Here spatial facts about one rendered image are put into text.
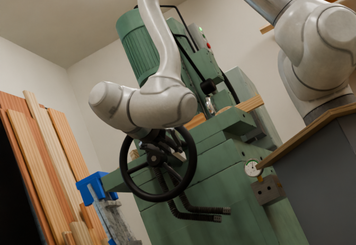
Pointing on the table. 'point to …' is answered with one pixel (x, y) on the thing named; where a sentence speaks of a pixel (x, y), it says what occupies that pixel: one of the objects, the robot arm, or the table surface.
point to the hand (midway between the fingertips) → (178, 152)
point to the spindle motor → (138, 45)
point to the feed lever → (208, 84)
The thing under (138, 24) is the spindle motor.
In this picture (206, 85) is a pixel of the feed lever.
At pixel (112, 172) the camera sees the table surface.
